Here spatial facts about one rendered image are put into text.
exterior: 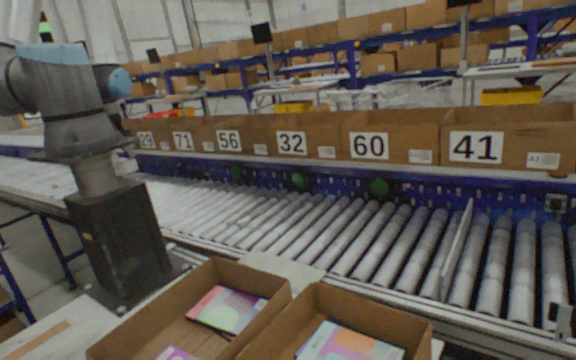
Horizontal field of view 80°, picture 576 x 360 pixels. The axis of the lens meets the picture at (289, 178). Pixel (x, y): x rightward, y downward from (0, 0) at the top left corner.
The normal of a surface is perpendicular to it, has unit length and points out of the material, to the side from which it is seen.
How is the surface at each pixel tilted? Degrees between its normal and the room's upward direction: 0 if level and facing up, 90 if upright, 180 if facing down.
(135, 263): 90
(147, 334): 89
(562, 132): 90
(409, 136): 90
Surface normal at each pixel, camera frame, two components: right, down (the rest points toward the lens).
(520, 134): -0.55, 0.37
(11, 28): 0.57, -0.14
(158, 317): 0.81, 0.06
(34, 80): -0.18, 0.36
